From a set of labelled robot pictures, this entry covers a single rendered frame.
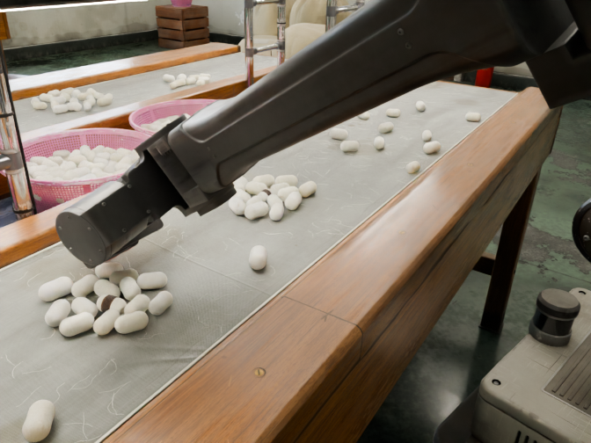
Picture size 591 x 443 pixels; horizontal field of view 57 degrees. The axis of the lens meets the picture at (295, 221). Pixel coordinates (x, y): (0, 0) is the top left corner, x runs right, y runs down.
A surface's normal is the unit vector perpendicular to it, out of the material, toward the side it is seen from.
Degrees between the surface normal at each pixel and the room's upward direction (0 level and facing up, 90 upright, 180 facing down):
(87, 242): 98
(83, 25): 89
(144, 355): 0
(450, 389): 0
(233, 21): 89
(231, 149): 108
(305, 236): 0
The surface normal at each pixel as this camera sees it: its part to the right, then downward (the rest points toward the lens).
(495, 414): -0.71, 0.30
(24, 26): 0.81, 0.29
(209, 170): -0.63, 0.59
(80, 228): -0.44, 0.52
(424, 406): 0.03, -0.89
